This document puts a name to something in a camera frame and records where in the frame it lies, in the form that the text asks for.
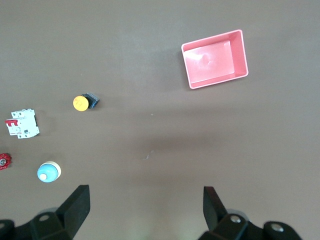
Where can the pink plastic bin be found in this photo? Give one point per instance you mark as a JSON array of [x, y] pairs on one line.
[[212, 62]]

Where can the blue call bell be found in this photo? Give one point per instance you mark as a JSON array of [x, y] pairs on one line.
[[48, 172]]

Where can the yellow push button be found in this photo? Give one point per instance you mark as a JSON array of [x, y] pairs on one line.
[[80, 103]]

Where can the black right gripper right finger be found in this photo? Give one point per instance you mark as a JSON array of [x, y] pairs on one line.
[[225, 225]]

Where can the white circuit breaker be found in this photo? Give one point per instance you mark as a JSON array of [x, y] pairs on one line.
[[25, 123]]

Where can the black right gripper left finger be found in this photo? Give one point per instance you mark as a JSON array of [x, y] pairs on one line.
[[65, 220]]

